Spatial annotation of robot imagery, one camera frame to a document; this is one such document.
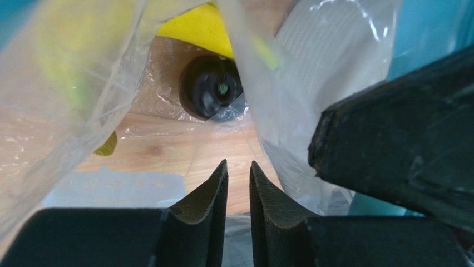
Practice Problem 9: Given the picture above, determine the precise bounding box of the yellow fake fruit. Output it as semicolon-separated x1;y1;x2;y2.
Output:
37;2;279;156

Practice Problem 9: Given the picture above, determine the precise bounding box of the clear zip top bag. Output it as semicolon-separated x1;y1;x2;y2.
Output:
0;0;474;267

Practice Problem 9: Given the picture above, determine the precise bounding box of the dark purple fake fruit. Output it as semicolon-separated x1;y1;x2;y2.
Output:
179;55;246;122

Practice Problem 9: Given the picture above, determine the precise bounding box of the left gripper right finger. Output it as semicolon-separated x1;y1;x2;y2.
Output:
250;162;469;266

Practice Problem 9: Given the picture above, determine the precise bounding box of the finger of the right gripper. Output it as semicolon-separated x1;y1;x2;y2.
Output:
308;46;473;232

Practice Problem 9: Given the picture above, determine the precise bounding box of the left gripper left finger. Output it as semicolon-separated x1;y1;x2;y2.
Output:
1;160;229;266

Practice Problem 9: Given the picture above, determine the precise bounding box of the beige bucket hat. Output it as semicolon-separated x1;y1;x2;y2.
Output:
277;1;401;116

